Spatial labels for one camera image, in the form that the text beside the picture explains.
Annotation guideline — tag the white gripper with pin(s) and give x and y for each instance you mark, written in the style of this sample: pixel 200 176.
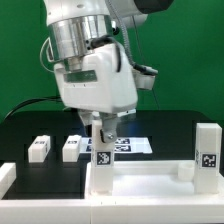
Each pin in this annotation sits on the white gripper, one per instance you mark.
pixel 112 92

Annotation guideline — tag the white desk top tray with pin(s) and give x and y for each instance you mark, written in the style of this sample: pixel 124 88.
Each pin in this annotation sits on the white desk top tray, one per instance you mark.
pixel 157 180

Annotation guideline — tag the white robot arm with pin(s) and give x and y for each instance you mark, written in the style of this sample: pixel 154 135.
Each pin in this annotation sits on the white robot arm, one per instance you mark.
pixel 78 27

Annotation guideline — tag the fiducial marker sheet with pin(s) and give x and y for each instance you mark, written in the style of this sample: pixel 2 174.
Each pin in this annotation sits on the fiducial marker sheet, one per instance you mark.
pixel 127 145

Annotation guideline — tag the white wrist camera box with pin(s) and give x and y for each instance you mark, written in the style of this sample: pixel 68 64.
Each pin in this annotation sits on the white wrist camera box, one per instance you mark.
pixel 144 77

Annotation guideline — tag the white left rail block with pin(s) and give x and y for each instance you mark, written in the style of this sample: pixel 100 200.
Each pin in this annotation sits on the white left rail block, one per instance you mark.
pixel 7 177

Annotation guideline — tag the white front rail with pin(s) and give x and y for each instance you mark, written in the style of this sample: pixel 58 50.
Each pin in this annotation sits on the white front rail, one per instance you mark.
pixel 90 212

